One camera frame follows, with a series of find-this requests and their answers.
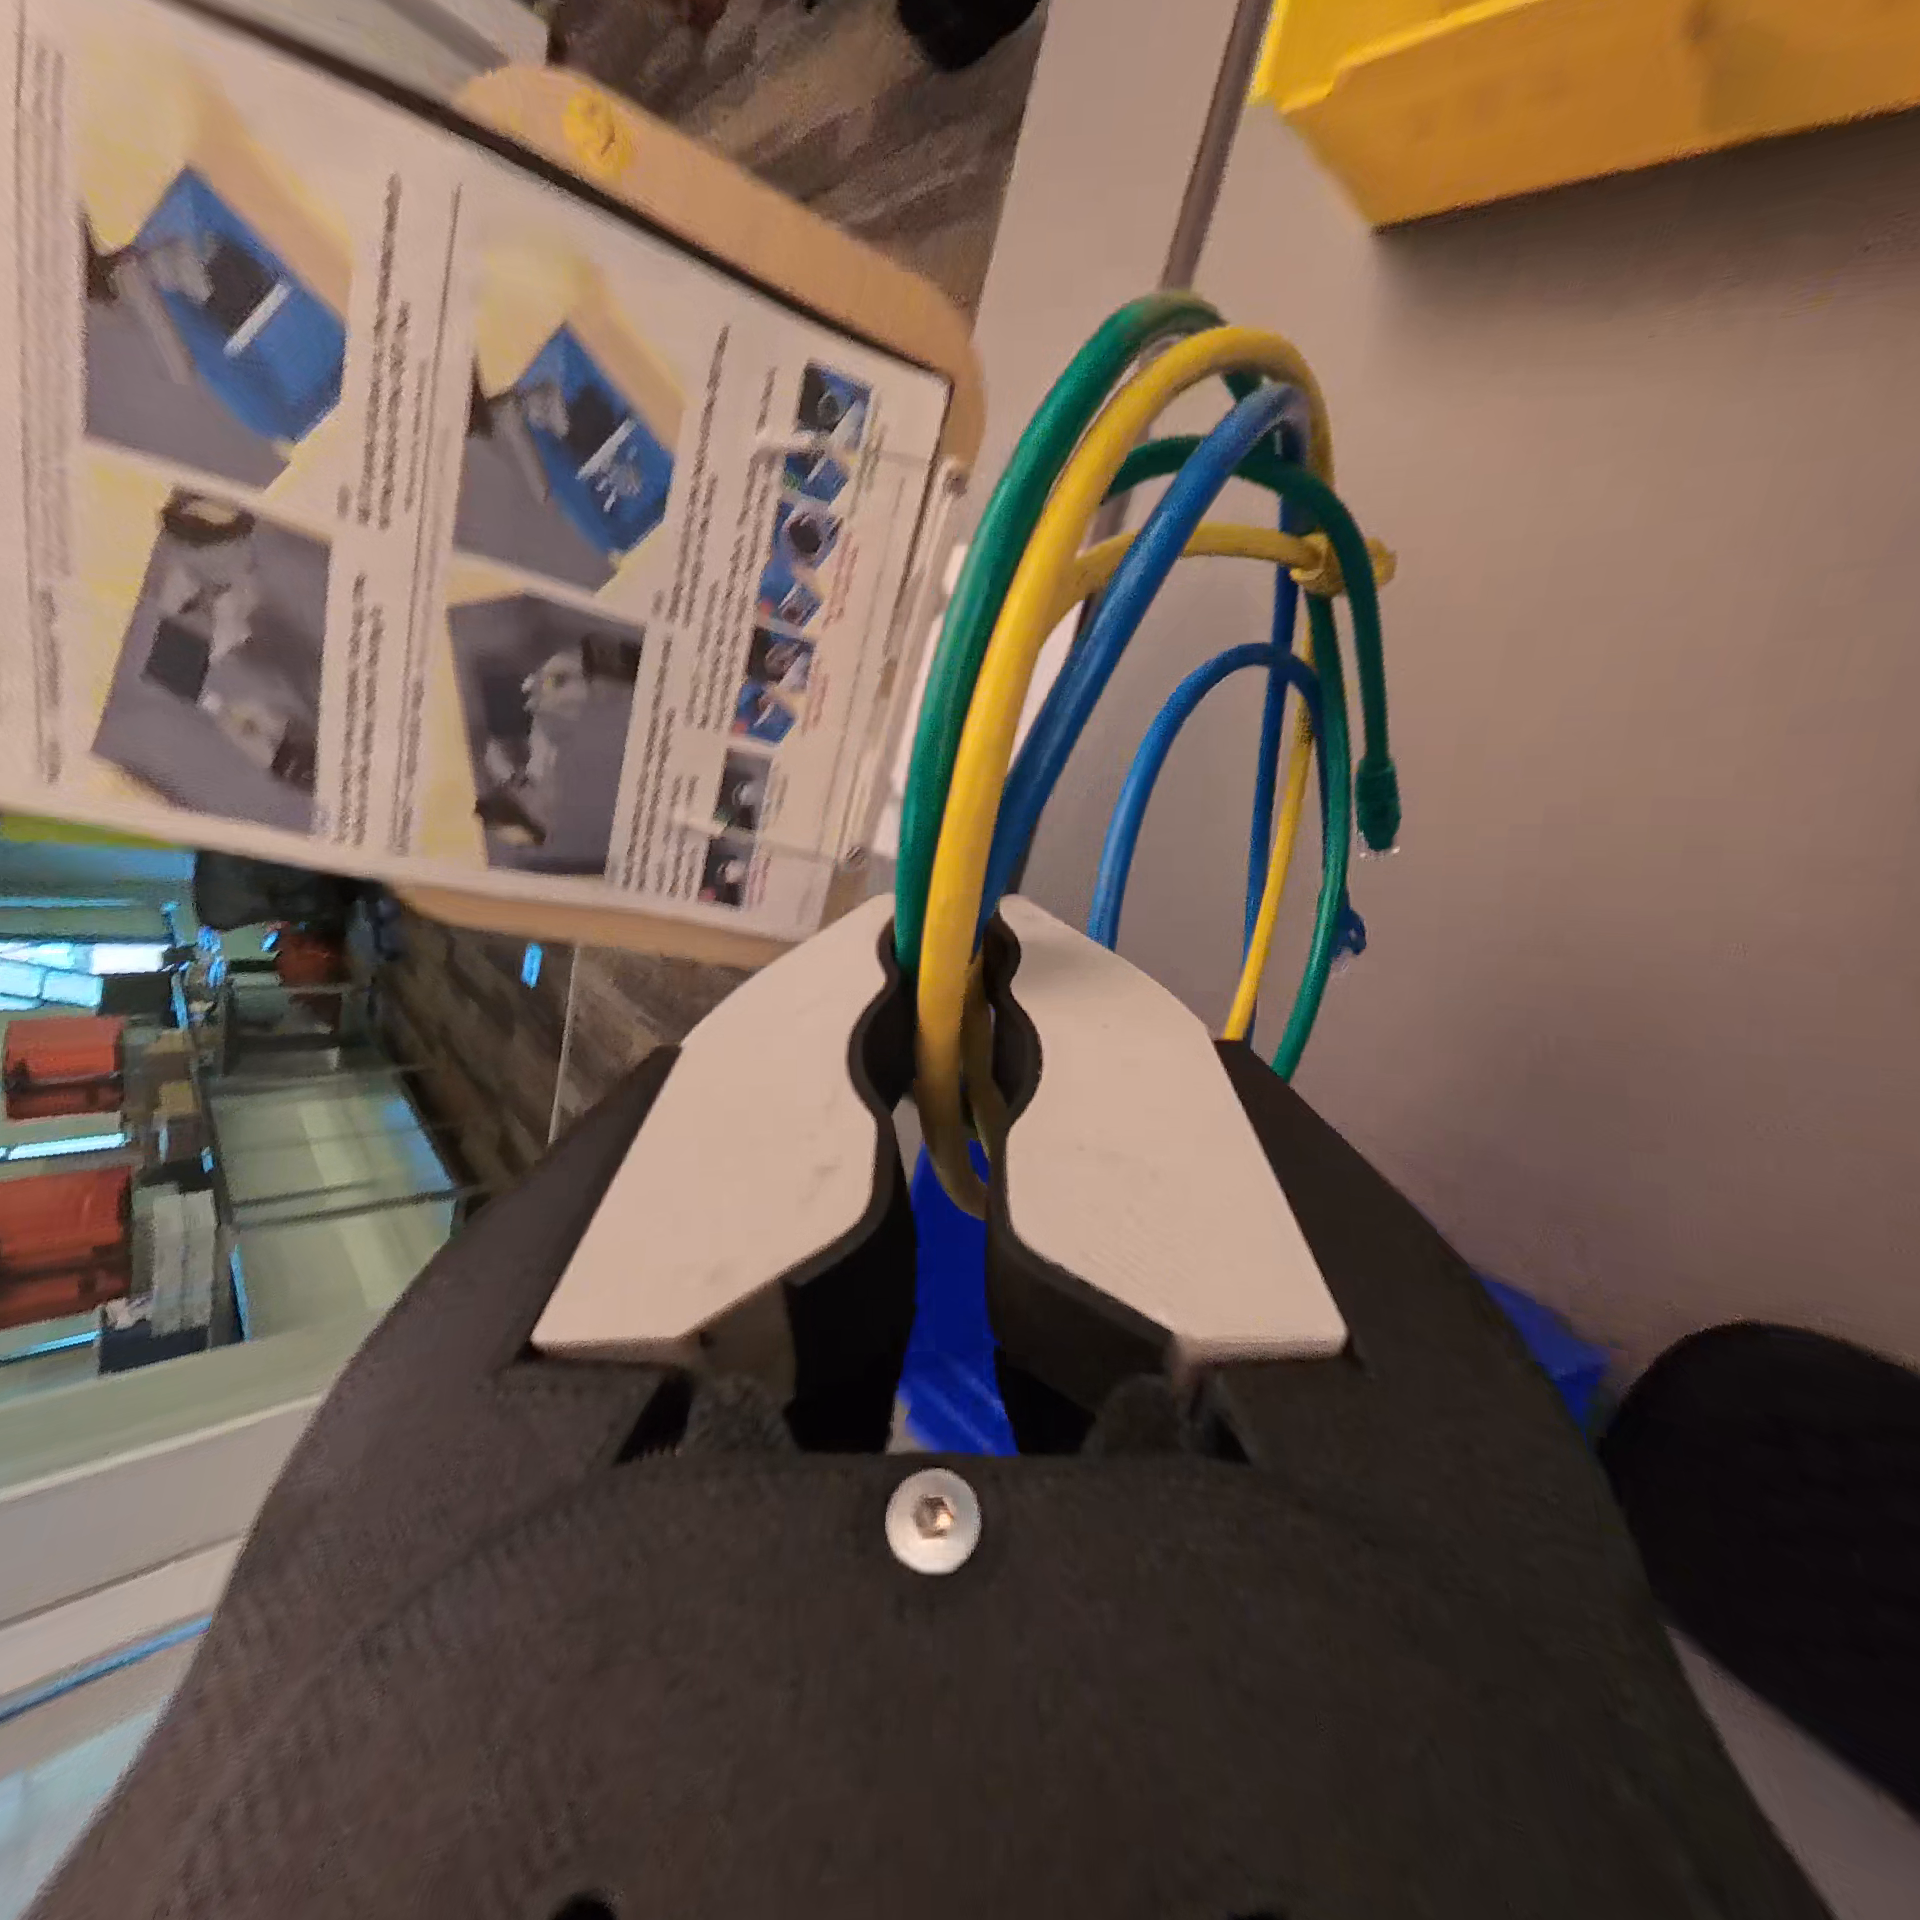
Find yellow ethernet cable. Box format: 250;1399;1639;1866
906;327;1397;1217

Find yellow plastic bin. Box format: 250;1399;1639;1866
1247;0;1920;232

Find blue plastic bin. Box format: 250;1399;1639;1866
896;1142;1614;1456

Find red storage case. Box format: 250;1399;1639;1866
0;1162;137;1328
0;1017;135;1121

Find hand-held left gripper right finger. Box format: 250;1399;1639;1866
975;897;1346;1449

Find blue ethernet cable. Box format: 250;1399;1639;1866
990;383;1368;962

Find green ethernet cable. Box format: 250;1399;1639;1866
896;295;1402;1082

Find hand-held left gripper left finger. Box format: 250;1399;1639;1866
531;897;920;1449

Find printed instruction sheet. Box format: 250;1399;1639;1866
0;0;961;940

